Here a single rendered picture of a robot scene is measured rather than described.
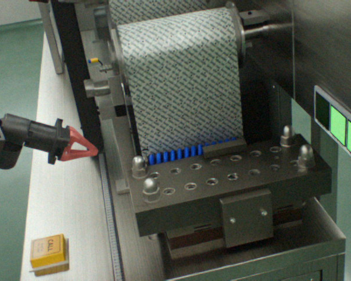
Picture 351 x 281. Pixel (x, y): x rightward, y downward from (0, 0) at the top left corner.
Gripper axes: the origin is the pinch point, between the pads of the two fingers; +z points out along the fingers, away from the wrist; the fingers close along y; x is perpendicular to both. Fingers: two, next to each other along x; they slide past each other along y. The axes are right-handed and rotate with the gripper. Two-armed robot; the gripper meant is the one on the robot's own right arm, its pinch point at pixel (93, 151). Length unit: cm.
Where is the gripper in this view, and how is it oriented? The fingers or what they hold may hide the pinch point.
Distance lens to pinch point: 114.5
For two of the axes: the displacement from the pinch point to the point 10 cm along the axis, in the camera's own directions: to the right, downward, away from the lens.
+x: 4.0, -8.5, -3.4
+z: 8.9, 2.7, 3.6
